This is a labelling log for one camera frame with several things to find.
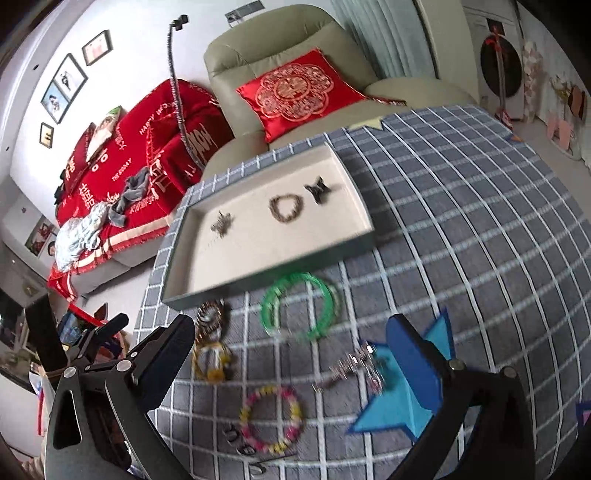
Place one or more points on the white clothes pile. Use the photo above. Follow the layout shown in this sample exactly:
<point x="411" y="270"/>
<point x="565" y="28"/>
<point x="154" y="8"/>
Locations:
<point x="78" y="235"/>

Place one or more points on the flexible gooseneck phone stand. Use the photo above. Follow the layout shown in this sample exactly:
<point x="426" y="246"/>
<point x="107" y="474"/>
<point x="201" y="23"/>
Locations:
<point x="177" y="25"/>

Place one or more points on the pink decorative ornament stand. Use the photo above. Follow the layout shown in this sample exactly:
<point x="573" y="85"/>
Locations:
<point x="565" y="122"/>

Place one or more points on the grey garment on sofa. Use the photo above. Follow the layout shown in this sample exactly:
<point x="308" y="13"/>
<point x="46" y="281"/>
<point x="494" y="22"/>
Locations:
<point x="134" y="190"/>

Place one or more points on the small silver brooch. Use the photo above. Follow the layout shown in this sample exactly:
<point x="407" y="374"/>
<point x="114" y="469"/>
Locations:
<point x="222" y="224"/>

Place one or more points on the green leather armchair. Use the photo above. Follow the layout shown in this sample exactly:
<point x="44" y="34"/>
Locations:
<point x="280" y="37"/>

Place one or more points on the black claw hair clip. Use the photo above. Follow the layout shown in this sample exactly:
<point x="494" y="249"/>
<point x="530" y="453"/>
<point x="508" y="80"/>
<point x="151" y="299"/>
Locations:
<point x="318" y="190"/>

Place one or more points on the teal curtain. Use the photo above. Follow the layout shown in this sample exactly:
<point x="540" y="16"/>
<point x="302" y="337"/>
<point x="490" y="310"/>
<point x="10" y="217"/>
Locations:
<point x="391" y="34"/>

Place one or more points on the green translucent bangle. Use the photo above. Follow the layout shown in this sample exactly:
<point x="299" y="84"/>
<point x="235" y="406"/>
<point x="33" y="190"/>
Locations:
<point x="270" y="308"/>

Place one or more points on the white sheer curtain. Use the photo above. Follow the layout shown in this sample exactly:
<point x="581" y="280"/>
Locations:
<point x="560" y="32"/>

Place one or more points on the double black picture frame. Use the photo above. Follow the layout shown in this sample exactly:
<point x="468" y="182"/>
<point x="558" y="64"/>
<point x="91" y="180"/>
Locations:
<point x="63" y="88"/>

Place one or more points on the silver rhinestone hair clip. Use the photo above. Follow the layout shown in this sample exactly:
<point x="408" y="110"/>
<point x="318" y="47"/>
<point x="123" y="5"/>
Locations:
<point x="363" y="359"/>

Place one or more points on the blue paper star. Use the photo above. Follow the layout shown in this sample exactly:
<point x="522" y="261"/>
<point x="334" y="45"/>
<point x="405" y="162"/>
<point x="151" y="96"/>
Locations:
<point x="392" y="396"/>

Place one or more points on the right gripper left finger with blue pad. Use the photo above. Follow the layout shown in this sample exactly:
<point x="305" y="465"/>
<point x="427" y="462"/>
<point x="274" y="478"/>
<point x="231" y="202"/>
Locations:
<point x="99" y="425"/>

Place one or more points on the small black picture frame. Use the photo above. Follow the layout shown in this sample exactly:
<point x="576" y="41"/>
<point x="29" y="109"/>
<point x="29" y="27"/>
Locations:
<point x="46" y="135"/>

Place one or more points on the sofa with red blanket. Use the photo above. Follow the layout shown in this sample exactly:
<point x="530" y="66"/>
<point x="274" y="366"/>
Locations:
<point x="147" y="139"/>

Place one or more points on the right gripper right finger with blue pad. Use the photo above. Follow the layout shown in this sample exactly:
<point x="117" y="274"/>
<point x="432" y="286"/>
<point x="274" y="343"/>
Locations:
<point x="501" y="445"/>

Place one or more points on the grey-green jewelry tray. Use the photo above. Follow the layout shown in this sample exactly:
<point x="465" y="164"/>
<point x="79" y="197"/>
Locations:
<point x="278" y="227"/>

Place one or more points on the pink paper star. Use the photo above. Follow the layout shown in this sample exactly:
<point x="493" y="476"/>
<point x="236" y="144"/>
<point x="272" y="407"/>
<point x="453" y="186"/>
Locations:
<point x="583" y="413"/>

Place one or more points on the wall switch panel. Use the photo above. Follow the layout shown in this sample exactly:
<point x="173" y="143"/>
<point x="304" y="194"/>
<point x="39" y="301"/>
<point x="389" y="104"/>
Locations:
<point x="238" y="14"/>

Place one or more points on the red embroidered cushion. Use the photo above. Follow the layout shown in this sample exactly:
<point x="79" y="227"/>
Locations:
<point x="296" y="93"/>

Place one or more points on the lower white washing machine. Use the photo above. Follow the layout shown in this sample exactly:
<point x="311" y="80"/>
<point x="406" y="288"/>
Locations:
<point x="497" y="41"/>

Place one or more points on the grey checked tablecloth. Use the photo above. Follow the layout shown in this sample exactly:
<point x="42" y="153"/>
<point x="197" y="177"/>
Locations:
<point x="470" y="221"/>

